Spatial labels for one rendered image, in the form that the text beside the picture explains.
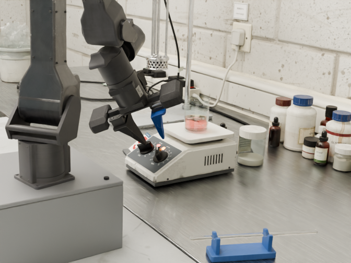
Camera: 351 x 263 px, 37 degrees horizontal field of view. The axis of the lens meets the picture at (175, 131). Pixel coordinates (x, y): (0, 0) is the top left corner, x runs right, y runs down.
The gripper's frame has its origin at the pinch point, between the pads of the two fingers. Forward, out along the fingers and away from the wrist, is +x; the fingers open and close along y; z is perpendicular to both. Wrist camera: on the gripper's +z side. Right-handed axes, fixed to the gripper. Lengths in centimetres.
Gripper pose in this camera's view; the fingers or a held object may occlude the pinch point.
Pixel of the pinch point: (147, 127)
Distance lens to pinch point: 103.4
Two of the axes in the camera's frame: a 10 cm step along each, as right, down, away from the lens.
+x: 3.9, 7.7, 5.0
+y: -9.2, 3.1, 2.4
